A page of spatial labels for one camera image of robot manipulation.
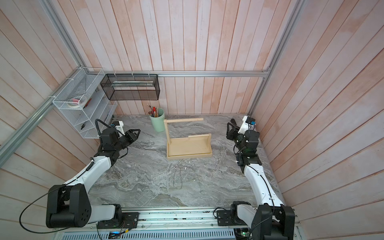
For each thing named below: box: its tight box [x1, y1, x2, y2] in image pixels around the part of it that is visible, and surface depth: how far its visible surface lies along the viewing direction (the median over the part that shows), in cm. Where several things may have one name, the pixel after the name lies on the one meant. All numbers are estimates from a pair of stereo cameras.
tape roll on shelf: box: [67, 96, 87, 108], surface depth 75 cm
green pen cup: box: [149, 107, 166, 132], surface depth 106 cm
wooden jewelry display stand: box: [163, 117, 213, 160], surface depth 102 cm
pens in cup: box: [146, 103, 160, 118], surface depth 99 cm
